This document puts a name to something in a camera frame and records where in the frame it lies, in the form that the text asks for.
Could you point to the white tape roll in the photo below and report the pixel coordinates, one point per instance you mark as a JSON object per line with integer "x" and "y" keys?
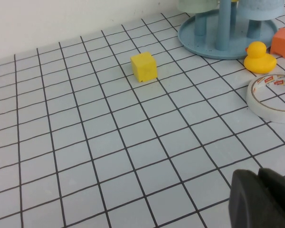
{"x": 259, "y": 107}

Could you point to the blue cup stand with pegs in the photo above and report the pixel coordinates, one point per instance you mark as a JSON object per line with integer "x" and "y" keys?
{"x": 192, "y": 40}

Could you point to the yellow rubber duck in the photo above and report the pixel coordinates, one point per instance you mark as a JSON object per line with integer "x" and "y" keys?
{"x": 259, "y": 60}

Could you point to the yellow foam cube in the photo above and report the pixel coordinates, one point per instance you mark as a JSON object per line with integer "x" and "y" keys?
{"x": 143, "y": 67}

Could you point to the orange foam cube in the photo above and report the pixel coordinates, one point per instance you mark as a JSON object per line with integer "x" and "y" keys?
{"x": 283, "y": 42}

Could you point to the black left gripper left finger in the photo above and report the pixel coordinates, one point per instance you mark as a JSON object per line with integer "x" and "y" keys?
{"x": 249, "y": 204}

